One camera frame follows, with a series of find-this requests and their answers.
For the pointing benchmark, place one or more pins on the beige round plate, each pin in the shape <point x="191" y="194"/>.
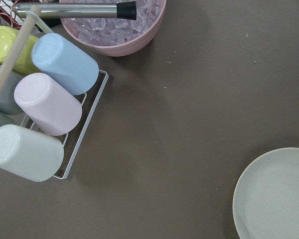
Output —
<point x="266" y="197"/>

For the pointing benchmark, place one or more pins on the white cup rack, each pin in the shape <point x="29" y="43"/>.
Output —
<point x="72" y="140"/>

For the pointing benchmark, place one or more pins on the pink bowl with ice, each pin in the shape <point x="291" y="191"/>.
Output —
<point x="118" y="37"/>

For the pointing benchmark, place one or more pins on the pink cup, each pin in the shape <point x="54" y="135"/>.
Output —
<point x="54" y="110"/>

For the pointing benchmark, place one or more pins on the steel muddler black tip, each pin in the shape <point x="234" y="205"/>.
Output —
<point x="123" y="10"/>

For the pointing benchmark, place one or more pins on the blue cup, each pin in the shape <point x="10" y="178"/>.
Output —
<point x="64" y="62"/>

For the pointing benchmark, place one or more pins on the white cup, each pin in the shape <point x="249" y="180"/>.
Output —
<point x="29" y="154"/>

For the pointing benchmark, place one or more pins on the grey cup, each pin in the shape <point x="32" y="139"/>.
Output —
<point x="8" y="105"/>

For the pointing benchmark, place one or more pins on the yellow cup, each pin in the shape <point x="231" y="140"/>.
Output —
<point x="24" y="64"/>

